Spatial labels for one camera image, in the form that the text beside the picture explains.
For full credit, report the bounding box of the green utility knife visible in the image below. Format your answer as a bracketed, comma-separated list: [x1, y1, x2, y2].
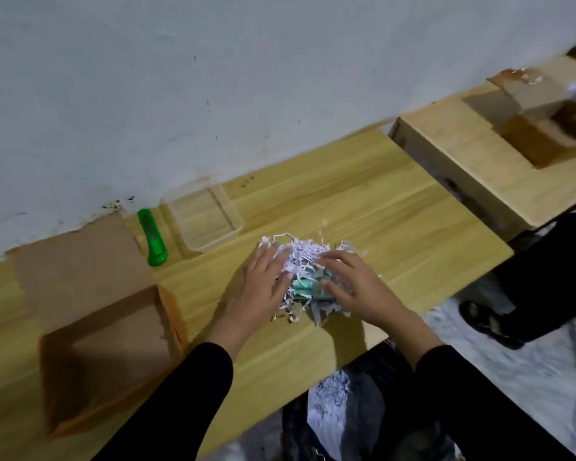
[137, 208, 169, 268]

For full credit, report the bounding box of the brown cardboard box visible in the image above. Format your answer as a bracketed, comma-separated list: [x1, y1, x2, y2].
[5, 210, 189, 440]
[462, 67, 576, 170]

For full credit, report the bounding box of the black plastic bag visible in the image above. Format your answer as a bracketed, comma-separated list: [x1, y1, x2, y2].
[280, 340, 458, 461]

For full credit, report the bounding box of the person's left forearm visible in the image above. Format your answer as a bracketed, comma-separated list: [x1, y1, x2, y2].
[92, 327, 244, 461]

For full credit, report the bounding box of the person's left hand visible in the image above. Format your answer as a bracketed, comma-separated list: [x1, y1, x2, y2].
[218, 241, 294, 349]

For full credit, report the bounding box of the clear plastic container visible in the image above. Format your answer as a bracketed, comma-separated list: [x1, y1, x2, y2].
[160, 183, 245, 254]

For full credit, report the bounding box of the person's right forearm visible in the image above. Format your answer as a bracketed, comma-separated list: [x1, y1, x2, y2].
[387, 308, 576, 461]

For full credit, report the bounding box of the person's right hand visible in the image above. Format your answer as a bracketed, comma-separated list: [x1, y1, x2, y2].
[316, 251, 412, 333]

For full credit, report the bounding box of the teal plastic item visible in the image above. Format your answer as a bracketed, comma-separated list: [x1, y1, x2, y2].
[291, 277, 333, 301]

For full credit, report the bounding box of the shredded paper in bag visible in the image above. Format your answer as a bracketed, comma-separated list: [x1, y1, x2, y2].
[307, 369, 352, 429]

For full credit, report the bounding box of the light wooden table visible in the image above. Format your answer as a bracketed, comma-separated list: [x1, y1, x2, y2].
[388, 42, 576, 232]

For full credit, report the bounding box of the white shredded paper pile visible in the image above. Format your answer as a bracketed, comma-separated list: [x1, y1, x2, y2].
[256, 229, 366, 328]

